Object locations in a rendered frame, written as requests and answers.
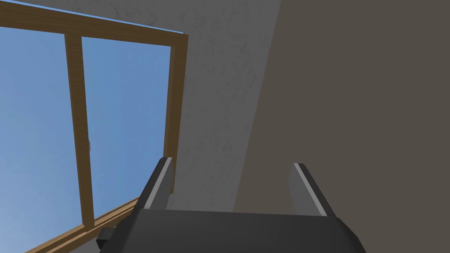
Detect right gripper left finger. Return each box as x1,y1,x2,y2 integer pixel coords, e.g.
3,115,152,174
136,156,175,211

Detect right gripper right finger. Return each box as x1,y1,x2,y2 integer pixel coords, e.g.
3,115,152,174
288,163,336,217

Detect wooden framed window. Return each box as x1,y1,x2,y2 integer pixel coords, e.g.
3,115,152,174
0,0,189,253

